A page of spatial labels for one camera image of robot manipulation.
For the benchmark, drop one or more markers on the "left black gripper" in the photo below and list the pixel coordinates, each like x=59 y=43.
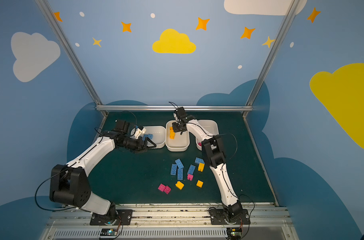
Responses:
x=142 y=144

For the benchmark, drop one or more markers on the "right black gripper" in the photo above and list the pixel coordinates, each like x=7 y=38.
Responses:
x=178 y=126

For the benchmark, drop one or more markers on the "blue long lego brick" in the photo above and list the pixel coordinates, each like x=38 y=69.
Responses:
x=191 y=169
x=150 y=136
x=174 y=168
x=145 y=138
x=180 y=174
x=179 y=164

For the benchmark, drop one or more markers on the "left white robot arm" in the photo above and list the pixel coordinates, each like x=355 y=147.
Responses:
x=69 y=183

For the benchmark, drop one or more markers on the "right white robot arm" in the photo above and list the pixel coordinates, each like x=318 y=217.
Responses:
x=214 y=156

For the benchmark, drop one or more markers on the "left white plastic bin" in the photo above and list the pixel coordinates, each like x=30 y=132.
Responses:
x=158 y=133

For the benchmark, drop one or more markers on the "white plastic bin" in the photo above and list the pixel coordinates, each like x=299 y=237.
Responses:
x=158 y=133
x=210 y=127
x=179 y=143

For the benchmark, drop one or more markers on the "middle white plastic bin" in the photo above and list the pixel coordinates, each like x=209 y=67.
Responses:
x=179 y=143

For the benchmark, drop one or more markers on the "right white plastic bin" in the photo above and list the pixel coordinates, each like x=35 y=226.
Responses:
x=210 y=127

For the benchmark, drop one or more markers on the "left green circuit board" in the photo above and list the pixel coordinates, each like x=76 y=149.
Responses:
x=108 y=233

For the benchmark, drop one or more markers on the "green circuit board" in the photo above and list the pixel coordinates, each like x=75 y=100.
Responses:
x=108 y=233
x=234 y=234

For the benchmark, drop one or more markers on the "right green circuit board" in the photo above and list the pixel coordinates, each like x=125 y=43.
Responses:
x=234 y=234

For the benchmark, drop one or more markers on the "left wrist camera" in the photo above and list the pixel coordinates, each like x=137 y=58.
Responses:
x=137 y=132

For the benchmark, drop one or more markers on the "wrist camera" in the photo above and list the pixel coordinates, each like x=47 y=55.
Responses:
x=180 y=114
x=137 y=132

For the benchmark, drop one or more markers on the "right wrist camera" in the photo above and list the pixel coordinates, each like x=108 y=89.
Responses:
x=180 y=114

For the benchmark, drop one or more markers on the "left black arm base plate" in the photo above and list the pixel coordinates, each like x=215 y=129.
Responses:
x=121 y=216

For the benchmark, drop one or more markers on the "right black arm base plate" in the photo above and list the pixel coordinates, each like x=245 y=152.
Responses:
x=220 y=217

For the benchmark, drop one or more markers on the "aluminium front rail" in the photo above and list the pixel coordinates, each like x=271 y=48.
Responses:
x=174 y=222

